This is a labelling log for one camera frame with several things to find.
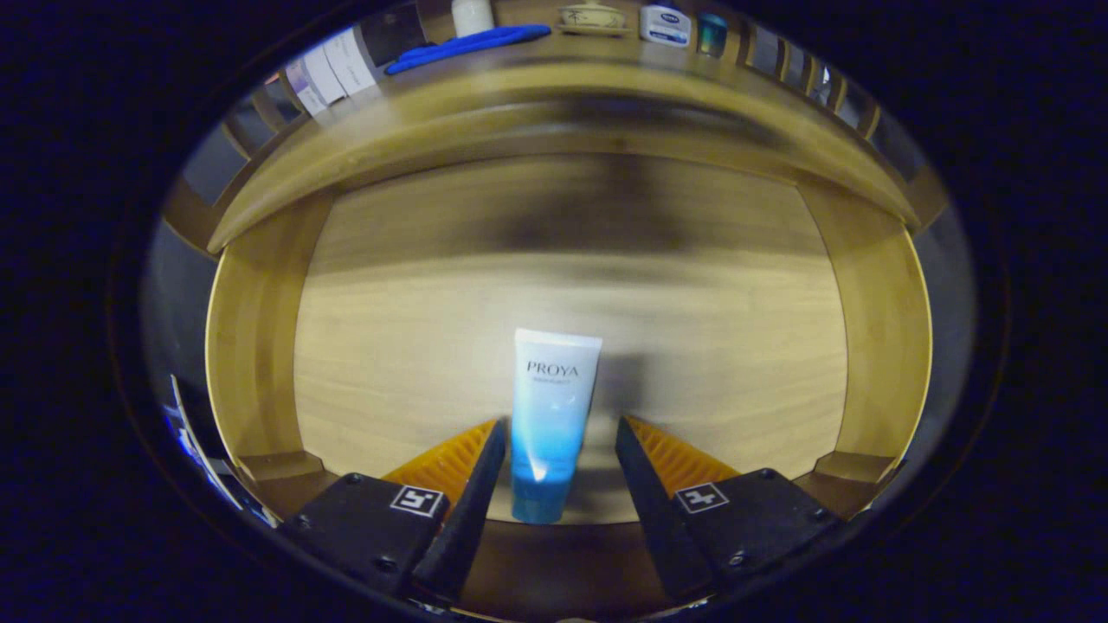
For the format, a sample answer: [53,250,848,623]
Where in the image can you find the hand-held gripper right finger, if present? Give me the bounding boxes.
[615,415,845,602]

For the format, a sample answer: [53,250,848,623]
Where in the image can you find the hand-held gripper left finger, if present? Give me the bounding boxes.
[281,417,509,602]

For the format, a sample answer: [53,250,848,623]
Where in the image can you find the white and blue tube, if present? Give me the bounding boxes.
[509,327,604,525]

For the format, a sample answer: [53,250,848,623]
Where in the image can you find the wooden drawer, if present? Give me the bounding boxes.
[205,151,934,620]

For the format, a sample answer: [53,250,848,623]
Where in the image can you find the wooden cabinet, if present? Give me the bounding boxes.
[160,0,953,260]

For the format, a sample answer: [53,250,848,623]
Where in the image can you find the lilac book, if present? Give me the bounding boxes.
[284,59,323,118]

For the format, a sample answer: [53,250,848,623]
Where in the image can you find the blue cloth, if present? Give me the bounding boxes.
[384,24,552,76]

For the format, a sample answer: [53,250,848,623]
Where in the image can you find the teal bottle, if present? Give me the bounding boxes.
[698,12,729,59]

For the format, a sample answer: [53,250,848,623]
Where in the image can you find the white blue lotion bottle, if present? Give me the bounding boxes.
[640,4,693,48]

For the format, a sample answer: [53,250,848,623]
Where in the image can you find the white pump bottle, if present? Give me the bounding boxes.
[451,0,495,38]

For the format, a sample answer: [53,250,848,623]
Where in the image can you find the small beige lidded pot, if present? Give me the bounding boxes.
[556,2,628,37]

